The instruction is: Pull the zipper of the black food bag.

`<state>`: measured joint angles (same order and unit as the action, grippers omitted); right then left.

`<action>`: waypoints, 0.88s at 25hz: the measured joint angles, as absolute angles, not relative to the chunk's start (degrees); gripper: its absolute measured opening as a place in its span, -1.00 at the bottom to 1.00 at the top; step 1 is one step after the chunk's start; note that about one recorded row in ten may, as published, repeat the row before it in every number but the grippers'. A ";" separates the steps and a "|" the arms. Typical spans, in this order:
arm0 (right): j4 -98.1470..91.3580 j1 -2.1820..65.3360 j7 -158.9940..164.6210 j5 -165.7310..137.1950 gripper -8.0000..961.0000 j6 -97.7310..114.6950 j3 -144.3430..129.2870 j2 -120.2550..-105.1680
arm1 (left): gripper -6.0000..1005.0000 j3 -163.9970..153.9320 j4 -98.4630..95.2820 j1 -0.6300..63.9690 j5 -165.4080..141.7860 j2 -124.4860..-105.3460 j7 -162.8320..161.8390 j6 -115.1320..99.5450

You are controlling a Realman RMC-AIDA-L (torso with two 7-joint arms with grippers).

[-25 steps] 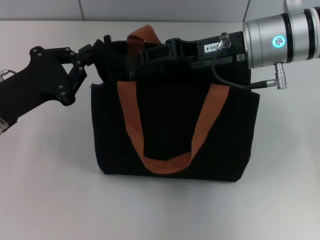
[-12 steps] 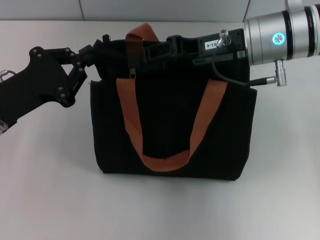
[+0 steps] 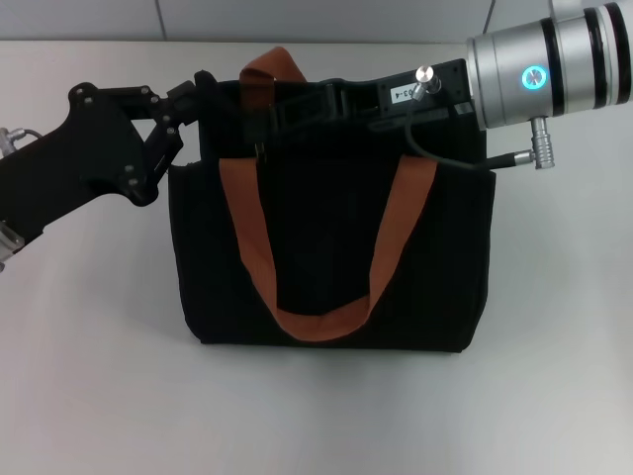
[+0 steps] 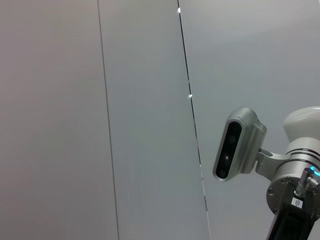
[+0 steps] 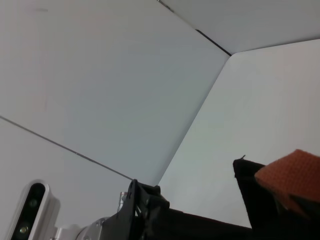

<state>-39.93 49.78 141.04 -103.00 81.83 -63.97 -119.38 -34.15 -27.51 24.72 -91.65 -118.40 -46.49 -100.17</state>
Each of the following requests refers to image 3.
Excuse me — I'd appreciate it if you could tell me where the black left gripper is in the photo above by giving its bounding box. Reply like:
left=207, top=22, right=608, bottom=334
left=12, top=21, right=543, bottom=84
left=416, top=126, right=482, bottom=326
left=0, top=71, right=212, bottom=246

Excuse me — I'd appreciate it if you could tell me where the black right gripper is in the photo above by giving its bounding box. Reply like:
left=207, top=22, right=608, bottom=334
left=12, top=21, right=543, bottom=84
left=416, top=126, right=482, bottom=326
left=274, top=58, right=484, bottom=135

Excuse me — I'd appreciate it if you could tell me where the black food bag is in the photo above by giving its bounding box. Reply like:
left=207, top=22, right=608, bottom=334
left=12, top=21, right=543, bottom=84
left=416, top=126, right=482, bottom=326
left=166, top=47, right=497, bottom=355

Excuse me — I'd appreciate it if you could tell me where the left gripper cable with plug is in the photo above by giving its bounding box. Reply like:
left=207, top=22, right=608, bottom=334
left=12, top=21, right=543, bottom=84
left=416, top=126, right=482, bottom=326
left=0, top=127, right=48, bottom=157

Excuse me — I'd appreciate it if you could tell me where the gripper cable with plug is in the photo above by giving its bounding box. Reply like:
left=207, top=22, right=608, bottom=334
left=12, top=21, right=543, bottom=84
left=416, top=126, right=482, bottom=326
left=0, top=127, right=48, bottom=157
left=405, top=63, right=556, bottom=172

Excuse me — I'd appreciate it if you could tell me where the right gripper cable with plug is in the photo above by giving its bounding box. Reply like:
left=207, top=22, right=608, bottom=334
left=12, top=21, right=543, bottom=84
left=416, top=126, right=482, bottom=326
left=405, top=63, right=556, bottom=172

